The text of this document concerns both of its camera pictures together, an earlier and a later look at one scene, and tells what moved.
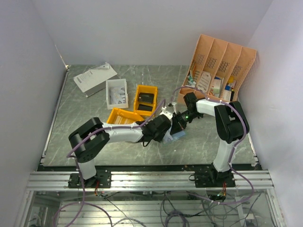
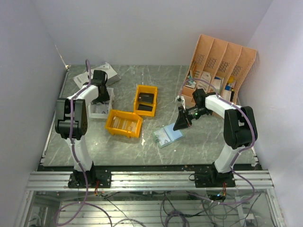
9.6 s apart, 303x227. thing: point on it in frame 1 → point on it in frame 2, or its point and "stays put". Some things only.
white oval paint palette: [204, 82] stays put
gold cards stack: [120, 120] stays put
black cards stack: [145, 97] stays put
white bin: [116, 93] → [99, 110]
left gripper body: [159, 136] → [104, 98]
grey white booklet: [94, 80] stays put
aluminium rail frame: [253, 180] stays put
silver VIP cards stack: [117, 95] → [99, 108]
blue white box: [227, 92] stays put
